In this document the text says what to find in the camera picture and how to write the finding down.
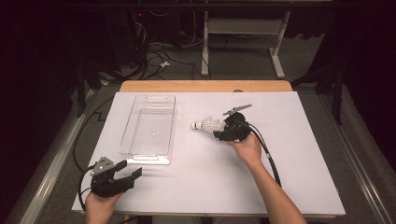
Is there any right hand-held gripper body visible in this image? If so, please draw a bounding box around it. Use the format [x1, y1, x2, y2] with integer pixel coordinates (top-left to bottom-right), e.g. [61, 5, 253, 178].
[222, 104, 253, 143]

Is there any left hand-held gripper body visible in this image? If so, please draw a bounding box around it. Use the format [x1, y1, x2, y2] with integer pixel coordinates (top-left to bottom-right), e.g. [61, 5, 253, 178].
[90, 156, 135, 199]

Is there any white shuttlecock with blue band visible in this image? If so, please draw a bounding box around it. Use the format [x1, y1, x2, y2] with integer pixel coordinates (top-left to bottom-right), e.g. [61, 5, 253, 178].
[206, 118, 228, 135]
[191, 116, 219, 133]

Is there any clear plastic bin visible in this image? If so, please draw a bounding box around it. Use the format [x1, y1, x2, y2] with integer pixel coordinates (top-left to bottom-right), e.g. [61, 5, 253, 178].
[119, 93, 177, 166]

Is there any person's right hand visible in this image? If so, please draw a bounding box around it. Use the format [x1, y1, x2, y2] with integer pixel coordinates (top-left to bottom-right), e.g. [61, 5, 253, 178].
[226, 133, 263, 169]

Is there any person's left hand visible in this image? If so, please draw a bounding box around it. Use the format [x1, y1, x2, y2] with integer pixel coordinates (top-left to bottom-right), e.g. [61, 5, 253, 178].
[84, 190, 124, 224]

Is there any wooden table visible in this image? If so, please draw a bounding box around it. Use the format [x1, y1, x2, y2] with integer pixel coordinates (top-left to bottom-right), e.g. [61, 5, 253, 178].
[71, 79, 347, 218]

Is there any black metal stand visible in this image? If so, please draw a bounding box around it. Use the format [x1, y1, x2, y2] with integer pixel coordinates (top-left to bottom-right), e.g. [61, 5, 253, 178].
[290, 62, 344, 125]
[76, 62, 104, 118]

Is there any dark curtain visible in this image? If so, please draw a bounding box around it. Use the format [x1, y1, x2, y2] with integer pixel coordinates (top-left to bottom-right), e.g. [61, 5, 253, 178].
[0, 0, 78, 188]
[323, 0, 396, 162]

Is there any dark equipment rack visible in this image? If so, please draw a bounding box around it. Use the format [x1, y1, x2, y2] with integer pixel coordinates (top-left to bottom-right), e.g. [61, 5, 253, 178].
[106, 8, 181, 66]

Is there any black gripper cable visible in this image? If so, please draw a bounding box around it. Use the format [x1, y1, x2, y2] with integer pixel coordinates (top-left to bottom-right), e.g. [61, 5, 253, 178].
[77, 164, 96, 213]
[234, 119, 283, 189]

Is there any black floor cable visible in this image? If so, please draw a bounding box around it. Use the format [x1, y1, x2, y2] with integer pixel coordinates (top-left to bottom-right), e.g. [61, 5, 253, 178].
[72, 95, 116, 174]

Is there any aluminium floor rail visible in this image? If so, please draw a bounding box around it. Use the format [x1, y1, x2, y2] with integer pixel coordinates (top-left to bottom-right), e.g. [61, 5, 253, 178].
[18, 90, 94, 224]
[317, 92, 396, 224]

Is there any white metal stand frame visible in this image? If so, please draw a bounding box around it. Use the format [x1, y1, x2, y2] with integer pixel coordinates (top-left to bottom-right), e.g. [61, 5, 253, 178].
[200, 10, 292, 79]

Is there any tangle of floor cables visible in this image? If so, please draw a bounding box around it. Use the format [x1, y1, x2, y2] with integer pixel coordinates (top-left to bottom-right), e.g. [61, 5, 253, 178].
[130, 8, 204, 80]

